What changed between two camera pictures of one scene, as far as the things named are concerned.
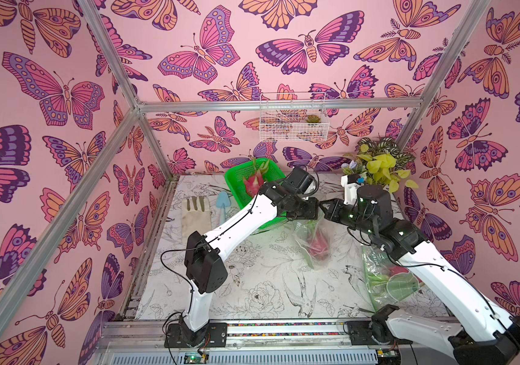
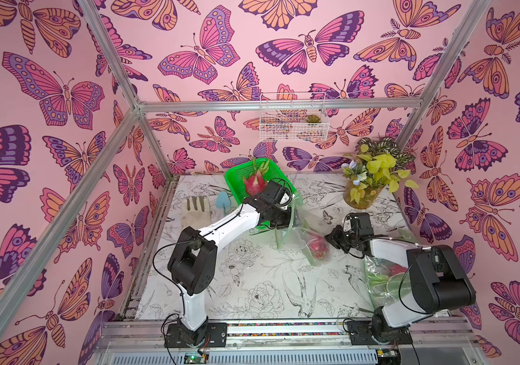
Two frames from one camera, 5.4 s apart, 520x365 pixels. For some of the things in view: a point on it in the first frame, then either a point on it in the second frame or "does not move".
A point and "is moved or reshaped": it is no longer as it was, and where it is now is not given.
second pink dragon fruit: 318,246 does not move
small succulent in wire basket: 313,119 does not move
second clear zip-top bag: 389,283 does not move
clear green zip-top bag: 315,239 is moved or reshaped
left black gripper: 313,210 → 287,223
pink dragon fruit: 255,179 does not move
